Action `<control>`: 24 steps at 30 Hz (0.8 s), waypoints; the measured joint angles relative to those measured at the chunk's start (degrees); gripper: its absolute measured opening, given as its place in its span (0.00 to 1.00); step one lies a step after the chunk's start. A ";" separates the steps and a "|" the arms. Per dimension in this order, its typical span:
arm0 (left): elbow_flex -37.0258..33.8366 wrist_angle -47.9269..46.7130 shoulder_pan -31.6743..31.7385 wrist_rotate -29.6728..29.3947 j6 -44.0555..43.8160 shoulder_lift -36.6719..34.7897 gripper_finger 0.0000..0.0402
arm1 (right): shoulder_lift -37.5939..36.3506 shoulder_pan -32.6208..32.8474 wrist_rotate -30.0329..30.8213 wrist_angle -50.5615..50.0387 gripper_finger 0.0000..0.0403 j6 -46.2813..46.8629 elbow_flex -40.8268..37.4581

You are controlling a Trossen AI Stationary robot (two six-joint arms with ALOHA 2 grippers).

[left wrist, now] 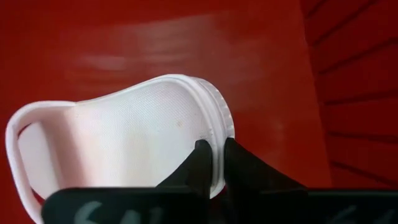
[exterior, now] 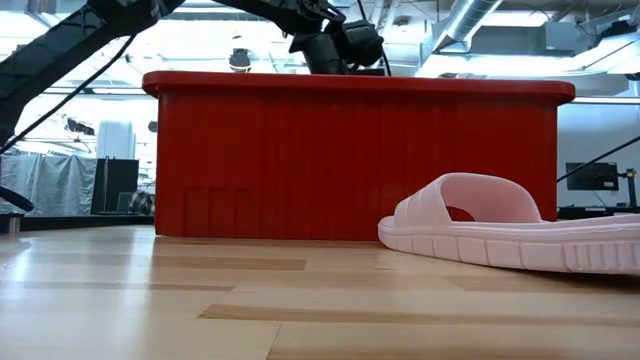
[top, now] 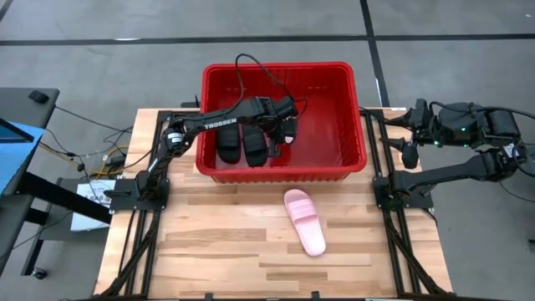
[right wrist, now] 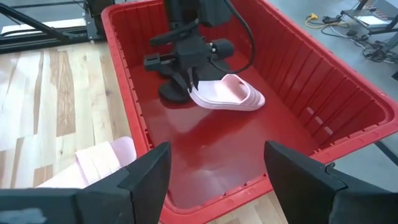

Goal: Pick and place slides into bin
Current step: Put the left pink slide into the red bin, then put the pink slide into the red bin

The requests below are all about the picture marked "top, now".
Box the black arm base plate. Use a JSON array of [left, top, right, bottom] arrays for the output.
[[373, 175, 435, 210], [109, 177, 171, 212]]

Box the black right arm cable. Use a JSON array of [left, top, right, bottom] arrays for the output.
[[430, 99, 535, 122]]

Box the yellow cable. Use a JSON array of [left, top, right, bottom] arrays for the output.
[[39, 141, 130, 176]]

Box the black framed screen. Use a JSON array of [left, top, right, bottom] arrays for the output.
[[0, 118, 35, 144]]

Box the black computer mouse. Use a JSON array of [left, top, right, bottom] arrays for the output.
[[28, 89, 50, 105]]

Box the dark grey desk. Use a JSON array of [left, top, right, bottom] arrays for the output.
[[0, 86, 113, 277]]

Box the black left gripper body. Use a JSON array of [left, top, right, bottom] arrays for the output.
[[249, 95, 300, 126]]

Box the thin black mouse cable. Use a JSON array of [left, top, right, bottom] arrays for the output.
[[53, 105, 135, 131]]

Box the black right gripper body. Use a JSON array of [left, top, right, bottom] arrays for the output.
[[407, 98, 438, 145]]

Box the black rubber slide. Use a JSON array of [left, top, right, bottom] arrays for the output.
[[216, 123, 242, 165], [241, 124, 269, 168]]

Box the light blue board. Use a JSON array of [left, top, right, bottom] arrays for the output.
[[0, 123, 46, 197]]

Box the red plastic bin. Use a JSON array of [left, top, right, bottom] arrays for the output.
[[195, 61, 369, 184]]

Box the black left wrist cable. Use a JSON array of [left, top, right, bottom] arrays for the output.
[[235, 53, 308, 120]]

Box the white paper sheet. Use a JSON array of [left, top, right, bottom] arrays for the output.
[[69, 179, 117, 232]]

